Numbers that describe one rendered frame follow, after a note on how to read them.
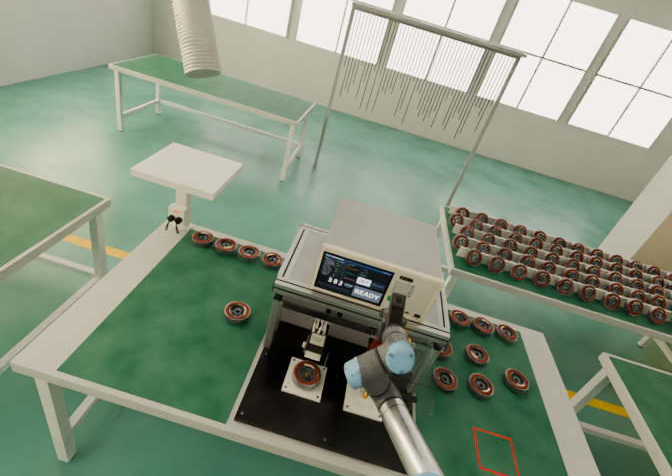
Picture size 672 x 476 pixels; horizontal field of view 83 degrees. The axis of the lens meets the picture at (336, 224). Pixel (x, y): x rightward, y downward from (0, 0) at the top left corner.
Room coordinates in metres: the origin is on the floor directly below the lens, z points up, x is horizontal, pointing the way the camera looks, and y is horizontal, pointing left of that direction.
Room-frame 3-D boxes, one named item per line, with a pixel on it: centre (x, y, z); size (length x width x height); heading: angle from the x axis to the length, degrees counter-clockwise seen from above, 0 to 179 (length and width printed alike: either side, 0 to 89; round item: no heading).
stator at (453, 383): (1.12, -0.65, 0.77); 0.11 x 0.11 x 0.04
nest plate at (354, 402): (0.92, -0.30, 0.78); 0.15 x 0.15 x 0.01; 89
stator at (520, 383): (1.24, -1.01, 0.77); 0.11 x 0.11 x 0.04
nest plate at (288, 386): (0.92, -0.06, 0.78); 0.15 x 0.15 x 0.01; 89
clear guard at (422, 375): (0.93, -0.35, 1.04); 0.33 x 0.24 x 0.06; 179
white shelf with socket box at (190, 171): (1.51, 0.72, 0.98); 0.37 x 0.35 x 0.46; 89
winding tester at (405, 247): (1.24, -0.20, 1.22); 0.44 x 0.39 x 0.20; 89
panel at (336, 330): (1.18, -0.19, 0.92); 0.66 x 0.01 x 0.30; 89
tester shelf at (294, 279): (1.24, -0.19, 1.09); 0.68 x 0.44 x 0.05; 89
